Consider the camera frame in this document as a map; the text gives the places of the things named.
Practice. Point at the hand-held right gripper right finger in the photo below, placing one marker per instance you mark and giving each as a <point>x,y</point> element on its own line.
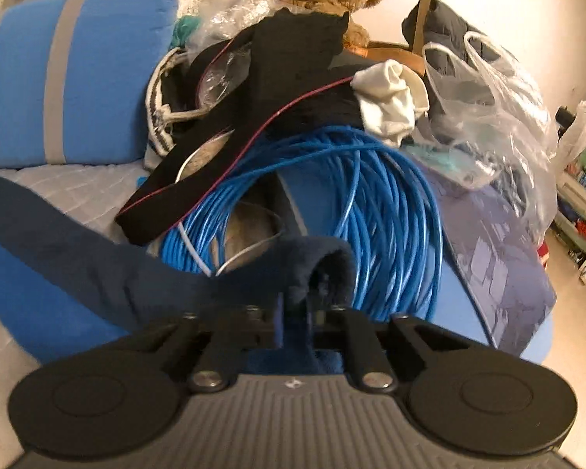
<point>310,327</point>

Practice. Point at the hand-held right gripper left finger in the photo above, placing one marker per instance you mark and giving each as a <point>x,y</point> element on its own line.
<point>279,325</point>

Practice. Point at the dark navy garment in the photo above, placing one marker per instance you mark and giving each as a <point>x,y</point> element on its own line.
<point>102,264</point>

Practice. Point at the purple printed cloth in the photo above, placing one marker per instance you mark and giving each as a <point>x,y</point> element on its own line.
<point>498,264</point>

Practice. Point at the white cloth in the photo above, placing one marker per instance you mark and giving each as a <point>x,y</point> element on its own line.
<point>390,97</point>

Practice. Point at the striped knit bag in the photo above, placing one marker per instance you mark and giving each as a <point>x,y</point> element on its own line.
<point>158,107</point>

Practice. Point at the blue blanket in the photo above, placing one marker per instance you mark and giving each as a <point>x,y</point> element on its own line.
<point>29,303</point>

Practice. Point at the black garment with red piping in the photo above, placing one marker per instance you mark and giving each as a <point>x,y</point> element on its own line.
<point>293,58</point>

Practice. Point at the clear plastic bag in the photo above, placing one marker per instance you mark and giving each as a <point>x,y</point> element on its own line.
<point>493,122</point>
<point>224,14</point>

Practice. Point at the wooden chair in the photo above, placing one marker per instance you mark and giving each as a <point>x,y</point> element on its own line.
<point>390,52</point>

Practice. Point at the blue pillow with grey stripes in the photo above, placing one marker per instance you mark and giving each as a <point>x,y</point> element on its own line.
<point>107,83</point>

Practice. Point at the storage shelf with goods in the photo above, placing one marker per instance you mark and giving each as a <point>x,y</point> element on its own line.
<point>581,195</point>

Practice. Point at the teal cloth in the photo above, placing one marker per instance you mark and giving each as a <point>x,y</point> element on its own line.
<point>183,29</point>

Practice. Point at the grey padded jacket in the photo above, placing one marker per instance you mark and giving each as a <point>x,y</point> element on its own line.
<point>444,24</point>

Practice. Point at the white plastic bag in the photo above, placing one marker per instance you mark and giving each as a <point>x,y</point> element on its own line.
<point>583,127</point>

